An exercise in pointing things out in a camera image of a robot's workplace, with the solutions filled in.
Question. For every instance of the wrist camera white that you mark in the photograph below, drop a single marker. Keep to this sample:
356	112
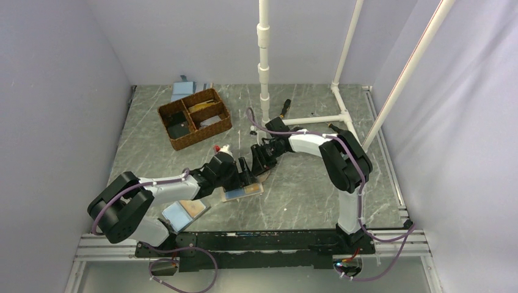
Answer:
254	132
223	149

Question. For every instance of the brown wicker divided basket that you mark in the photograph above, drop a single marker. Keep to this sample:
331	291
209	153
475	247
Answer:
203	124

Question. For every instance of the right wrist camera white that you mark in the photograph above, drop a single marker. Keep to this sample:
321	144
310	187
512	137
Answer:
254	132

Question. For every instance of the black item in basket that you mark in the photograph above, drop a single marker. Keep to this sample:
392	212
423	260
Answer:
177	125

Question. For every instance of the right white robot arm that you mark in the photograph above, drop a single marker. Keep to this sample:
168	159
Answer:
347	165

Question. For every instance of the blue card holder at back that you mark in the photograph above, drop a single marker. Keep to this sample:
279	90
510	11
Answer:
185	87

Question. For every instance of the gold credit card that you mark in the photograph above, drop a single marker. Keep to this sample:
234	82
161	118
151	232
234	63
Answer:
253	189
202	105

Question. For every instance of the black orange screwdriver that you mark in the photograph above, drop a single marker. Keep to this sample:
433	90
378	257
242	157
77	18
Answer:
285	108

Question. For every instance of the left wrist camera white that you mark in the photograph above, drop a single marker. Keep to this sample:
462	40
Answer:
223	149

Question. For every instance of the tan blue card holder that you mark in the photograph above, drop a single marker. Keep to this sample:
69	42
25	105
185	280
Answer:
237	194

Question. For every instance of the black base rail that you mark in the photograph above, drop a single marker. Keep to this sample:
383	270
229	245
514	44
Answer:
260	249

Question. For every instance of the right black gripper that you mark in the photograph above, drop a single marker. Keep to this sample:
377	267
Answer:
260	163

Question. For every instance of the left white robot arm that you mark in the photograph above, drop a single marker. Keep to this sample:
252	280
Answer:
119	212

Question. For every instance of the blue orange card holder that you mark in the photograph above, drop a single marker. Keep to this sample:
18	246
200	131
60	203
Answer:
181	214

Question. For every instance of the white pvc pipe frame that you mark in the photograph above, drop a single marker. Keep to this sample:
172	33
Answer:
320	42

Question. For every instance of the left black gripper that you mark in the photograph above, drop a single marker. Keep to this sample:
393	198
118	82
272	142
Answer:
245	178

